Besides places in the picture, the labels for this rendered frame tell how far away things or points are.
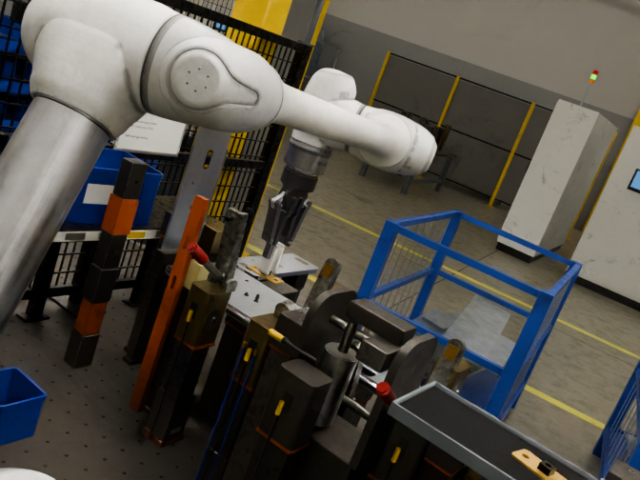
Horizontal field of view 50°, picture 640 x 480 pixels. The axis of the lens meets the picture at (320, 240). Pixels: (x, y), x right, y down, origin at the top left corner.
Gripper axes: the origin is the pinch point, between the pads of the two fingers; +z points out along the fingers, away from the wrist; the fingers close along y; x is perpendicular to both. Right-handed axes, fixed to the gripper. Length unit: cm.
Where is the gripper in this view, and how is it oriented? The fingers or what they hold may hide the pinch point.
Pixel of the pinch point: (270, 257)
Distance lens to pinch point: 149.9
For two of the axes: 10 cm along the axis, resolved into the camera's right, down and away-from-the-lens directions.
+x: -7.7, -4.2, 4.8
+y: 5.4, -0.3, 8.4
